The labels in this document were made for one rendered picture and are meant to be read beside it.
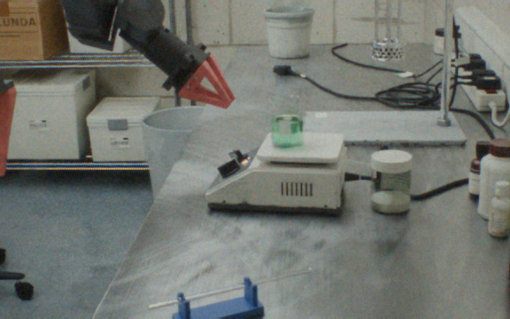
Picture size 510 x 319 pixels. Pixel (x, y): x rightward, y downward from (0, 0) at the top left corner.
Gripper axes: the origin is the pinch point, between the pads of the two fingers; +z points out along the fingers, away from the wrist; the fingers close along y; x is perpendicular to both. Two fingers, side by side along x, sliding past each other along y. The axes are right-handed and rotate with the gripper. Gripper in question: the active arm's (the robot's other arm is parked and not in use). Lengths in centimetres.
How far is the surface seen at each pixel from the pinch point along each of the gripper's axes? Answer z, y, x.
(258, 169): 9.8, -12.4, 0.8
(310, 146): 13.8, -7.6, -5.3
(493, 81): 40, 49, -23
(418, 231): 31.7, -17.0, -8.8
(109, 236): -2, 137, 119
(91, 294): 6, 93, 112
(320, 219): 21.2, -14.2, -0.1
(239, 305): 15.5, -42.2, 3.0
